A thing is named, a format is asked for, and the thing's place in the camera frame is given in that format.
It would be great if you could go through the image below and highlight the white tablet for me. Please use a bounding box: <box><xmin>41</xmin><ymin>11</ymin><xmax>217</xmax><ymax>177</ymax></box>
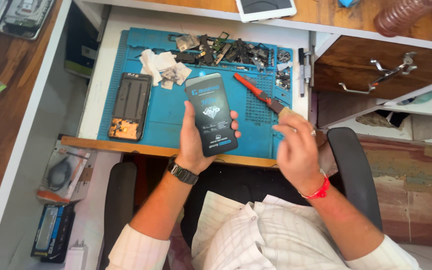
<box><xmin>235</xmin><ymin>0</ymin><xmax>298</xmax><ymax>23</ymax></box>

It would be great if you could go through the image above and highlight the clear plastic film piece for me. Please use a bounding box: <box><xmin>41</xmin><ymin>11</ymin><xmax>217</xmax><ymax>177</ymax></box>
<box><xmin>175</xmin><ymin>34</ymin><xmax>201</xmax><ymax>52</ymax></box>

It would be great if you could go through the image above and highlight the black and blue packet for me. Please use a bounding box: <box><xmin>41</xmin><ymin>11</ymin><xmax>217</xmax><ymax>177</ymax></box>
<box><xmin>31</xmin><ymin>202</ymin><xmax>76</xmax><ymax>263</ymax></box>

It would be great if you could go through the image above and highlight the black screen protector packet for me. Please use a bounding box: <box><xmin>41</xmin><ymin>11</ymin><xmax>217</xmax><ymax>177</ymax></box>
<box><xmin>185</xmin><ymin>72</ymin><xmax>239</xmax><ymax>158</ymax></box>

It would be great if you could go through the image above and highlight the black chair armrest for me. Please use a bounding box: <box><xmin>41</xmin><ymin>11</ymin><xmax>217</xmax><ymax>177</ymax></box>
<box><xmin>326</xmin><ymin>127</ymin><xmax>383</xmax><ymax>232</ymax></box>
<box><xmin>100</xmin><ymin>162</ymin><xmax>138</xmax><ymax>270</ymax></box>

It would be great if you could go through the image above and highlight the black wristwatch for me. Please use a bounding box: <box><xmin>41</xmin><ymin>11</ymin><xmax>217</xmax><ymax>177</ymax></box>
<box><xmin>167</xmin><ymin>159</ymin><xmax>200</xmax><ymax>186</ymax></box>

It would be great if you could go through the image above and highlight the brown plastic bottle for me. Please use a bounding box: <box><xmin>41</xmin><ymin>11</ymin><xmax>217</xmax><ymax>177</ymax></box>
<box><xmin>373</xmin><ymin>0</ymin><xmax>432</xmax><ymax>38</ymax></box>

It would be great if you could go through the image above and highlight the silver screwdriver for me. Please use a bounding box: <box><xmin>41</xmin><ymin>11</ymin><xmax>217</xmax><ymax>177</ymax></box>
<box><xmin>304</xmin><ymin>50</ymin><xmax>313</xmax><ymax>85</ymax></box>

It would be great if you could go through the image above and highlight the crumpled white tissue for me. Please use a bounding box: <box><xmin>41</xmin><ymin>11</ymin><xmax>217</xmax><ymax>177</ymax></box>
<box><xmin>139</xmin><ymin>49</ymin><xmax>163</xmax><ymax>86</ymax></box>

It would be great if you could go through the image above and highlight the teal tube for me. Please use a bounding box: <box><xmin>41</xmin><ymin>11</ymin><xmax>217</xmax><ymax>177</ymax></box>
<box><xmin>396</xmin><ymin>82</ymin><xmax>432</xmax><ymax>106</ymax></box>

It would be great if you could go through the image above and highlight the dirty white tissue piece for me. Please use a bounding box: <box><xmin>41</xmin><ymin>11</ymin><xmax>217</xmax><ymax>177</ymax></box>
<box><xmin>160</xmin><ymin>62</ymin><xmax>193</xmax><ymax>91</ymax></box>

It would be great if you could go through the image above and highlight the metal drawer handle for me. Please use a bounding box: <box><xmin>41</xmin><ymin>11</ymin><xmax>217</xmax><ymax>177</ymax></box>
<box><xmin>338</xmin><ymin>52</ymin><xmax>418</xmax><ymax>95</ymax></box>

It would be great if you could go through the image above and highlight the blue repair mat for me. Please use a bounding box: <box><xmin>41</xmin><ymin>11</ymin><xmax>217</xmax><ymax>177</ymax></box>
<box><xmin>97</xmin><ymin>27</ymin><xmax>295</xmax><ymax>160</ymax></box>

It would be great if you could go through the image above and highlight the flat white tissue piece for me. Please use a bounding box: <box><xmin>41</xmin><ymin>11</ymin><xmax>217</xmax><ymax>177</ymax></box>
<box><xmin>154</xmin><ymin>51</ymin><xmax>178</xmax><ymax>73</ymax></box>

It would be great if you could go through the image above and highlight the orange handled brush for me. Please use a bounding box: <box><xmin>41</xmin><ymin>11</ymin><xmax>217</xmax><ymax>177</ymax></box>
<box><xmin>233</xmin><ymin>72</ymin><xmax>296</xmax><ymax>118</ymax></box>

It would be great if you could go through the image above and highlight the packaged black cable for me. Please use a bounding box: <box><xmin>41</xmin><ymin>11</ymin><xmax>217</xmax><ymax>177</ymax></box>
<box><xmin>37</xmin><ymin>140</ymin><xmax>91</xmax><ymax>204</ymax></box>

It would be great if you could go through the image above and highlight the black smartphone with open back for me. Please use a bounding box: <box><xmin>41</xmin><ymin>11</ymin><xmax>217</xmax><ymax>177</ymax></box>
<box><xmin>107</xmin><ymin>72</ymin><xmax>153</xmax><ymax>142</ymax></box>

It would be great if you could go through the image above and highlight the pile of phone parts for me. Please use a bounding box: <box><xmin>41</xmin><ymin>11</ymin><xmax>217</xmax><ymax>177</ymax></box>
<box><xmin>168</xmin><ymin>32</ymin><xmax>275</xmax><ymax>72</ymax></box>

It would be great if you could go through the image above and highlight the person's right hand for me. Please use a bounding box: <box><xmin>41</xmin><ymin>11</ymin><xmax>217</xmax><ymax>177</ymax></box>
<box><xmin>272</xmin><ymin>112</ymin><xmax>331</xmax><ymax>196</ymax></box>

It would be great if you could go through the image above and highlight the person's left hand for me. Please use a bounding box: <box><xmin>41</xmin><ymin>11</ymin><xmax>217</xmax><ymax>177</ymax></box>
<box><xmin>175</xmin><ymin>100</ymin><xmax>242</xmax><ymax>175</ymax></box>

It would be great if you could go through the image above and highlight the white charger plug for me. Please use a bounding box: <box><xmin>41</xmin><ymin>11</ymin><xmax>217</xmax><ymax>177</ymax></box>
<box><xmin>64</xmin><ymin>240</ymin><xmax>89</xmax><ymax>270</ymax></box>

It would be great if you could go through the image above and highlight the red thread bracelet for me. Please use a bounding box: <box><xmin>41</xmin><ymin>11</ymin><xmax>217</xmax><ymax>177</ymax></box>
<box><xmin>299</xmin><ymin>169</ymin><xmax>331</xmax><ymax>200</ymax></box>

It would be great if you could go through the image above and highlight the brown wooden drawer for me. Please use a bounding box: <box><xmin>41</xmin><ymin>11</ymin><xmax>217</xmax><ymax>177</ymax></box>
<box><xmin>313</xmin><ymin>35</ymin><xmax>432</xmax><ymax>100</ymax></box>

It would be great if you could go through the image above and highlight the dark blue box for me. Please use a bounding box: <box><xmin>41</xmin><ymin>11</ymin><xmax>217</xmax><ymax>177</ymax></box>
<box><xmin>64</xmin><ymin>4</ymin><xmax>101</xmax><ymax>79</ymax></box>

